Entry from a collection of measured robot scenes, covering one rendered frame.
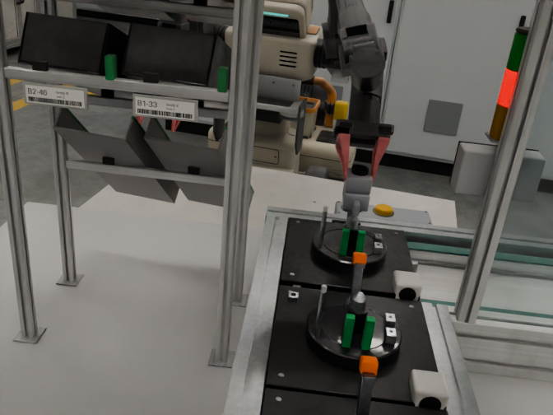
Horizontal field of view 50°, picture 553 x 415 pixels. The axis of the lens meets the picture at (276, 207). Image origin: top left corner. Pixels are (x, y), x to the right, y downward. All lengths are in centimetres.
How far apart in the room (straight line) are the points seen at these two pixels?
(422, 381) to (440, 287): 38
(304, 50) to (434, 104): 245
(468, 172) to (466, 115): 325
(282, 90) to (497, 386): 107
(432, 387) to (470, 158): 33
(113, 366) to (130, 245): 38
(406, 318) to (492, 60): 324
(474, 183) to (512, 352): 30
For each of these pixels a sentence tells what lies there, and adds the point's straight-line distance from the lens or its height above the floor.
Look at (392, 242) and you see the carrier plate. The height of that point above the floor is 97.
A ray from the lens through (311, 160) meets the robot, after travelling 214.
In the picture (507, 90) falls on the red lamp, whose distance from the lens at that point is 91.
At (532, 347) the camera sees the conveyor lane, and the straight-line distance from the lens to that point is 108.
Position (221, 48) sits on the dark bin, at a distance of 87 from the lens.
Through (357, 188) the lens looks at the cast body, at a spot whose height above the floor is 111.
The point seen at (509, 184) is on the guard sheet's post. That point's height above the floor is 121.
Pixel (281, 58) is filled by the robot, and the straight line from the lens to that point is 179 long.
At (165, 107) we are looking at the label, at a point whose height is 128.
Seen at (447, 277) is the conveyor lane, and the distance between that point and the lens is 122.
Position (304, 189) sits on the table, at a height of 86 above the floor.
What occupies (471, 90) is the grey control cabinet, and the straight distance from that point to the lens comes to 413.
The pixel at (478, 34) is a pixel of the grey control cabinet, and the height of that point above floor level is 98.
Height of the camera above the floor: 152
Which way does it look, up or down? 26 degrees down
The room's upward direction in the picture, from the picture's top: 6 degrees clockwise
